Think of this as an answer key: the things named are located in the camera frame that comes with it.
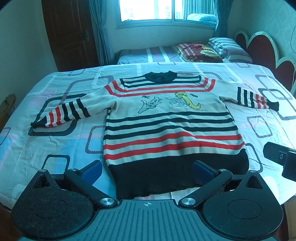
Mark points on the blue right curtain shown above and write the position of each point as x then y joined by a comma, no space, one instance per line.
223,8

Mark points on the striped pillow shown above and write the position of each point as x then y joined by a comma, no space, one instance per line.
228,49

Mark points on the wooden side table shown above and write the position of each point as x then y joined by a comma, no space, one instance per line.
6,106

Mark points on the blue curtain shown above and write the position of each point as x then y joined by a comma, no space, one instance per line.
223,8
98,10

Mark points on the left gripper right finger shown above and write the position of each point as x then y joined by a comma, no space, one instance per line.
212,182

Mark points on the white bedding on sill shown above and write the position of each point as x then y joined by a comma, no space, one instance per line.
207,18

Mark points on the red folded blanket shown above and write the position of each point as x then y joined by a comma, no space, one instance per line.
197,52

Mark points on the striped knit sweater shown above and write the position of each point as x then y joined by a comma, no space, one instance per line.
159,124

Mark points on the window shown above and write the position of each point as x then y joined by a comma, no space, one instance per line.
161,13

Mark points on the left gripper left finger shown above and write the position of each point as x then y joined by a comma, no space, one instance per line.
82,180

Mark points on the blue left curtain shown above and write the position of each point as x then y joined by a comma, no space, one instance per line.
98,10

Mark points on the red heart headboard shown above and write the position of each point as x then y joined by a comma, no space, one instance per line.
263,51

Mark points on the dark wooden door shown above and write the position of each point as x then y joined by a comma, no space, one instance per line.
70,33

